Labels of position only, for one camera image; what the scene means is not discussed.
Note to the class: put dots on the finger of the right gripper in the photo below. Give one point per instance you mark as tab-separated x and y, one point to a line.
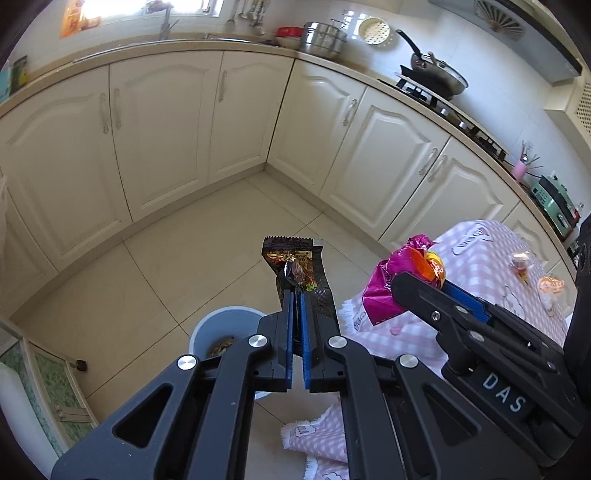
466	300
501	365

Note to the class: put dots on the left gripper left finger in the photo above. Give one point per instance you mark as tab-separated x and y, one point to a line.
192	421

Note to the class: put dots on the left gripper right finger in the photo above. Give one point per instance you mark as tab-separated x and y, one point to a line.
401	420

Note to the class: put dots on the dark snack wrapper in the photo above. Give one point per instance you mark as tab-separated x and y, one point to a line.
297	263

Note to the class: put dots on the blue plastic trash bin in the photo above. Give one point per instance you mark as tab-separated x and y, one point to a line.
222	327

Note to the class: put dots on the pink checkered tablecloth table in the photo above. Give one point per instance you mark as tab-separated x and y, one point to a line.
481	258

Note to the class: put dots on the green electric cooker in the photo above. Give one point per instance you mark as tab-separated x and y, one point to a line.
552	198

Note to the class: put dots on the pink utensil holder cup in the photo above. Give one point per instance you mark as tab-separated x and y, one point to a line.
519	170

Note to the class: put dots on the gas stove top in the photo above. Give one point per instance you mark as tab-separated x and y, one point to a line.
452	114

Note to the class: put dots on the upper cream cabinets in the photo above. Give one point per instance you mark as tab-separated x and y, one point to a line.
569	107

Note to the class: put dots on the cream cabinets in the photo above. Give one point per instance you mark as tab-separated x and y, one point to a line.
569	107
92	151

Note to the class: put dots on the black wok with lid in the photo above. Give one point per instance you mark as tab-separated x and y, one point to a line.
434	73

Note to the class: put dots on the range hood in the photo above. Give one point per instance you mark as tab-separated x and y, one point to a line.
519	30

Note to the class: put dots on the lower cream cabinets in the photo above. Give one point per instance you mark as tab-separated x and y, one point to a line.
92	151

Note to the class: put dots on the round cream strainer plate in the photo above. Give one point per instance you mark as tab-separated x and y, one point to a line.
374	31

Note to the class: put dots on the stainless steel steamer pot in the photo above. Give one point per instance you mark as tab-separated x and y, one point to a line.
322	40

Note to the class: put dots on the red bowl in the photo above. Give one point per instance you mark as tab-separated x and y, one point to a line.
289	37

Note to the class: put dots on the hanging utensil rack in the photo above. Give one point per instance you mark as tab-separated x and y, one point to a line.
252	12

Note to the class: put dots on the chrome sink faucet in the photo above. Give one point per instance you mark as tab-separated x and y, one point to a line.
165	20

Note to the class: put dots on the teal box on counter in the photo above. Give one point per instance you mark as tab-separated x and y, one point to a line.
5	84

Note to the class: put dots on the orange bottle on sill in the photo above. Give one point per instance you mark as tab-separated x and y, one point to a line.
78	16

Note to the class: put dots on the window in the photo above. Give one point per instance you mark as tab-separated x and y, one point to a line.
107	9

